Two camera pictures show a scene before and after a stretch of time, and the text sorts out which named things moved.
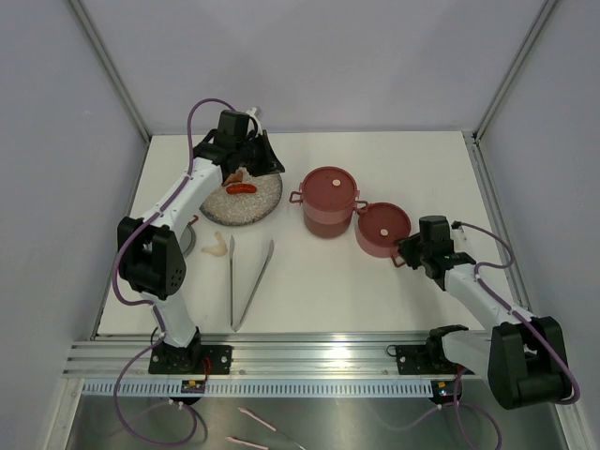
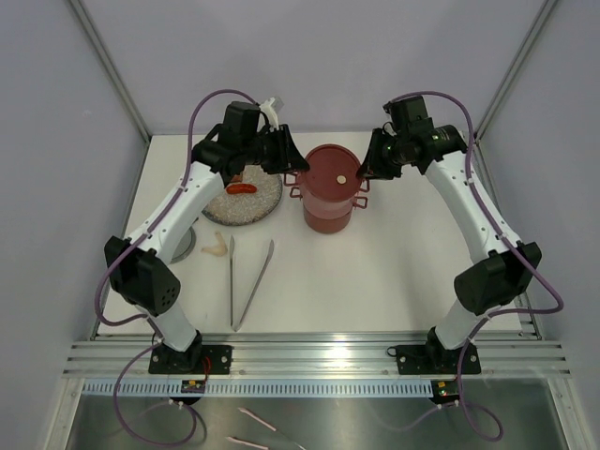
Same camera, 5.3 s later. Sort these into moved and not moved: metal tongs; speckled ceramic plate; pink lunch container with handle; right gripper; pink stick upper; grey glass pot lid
Moved: pink lunch container with handle; right gripper
Not moved: speckled ceramic plate; grey glass pot lid; pink stick upper; metal tongs
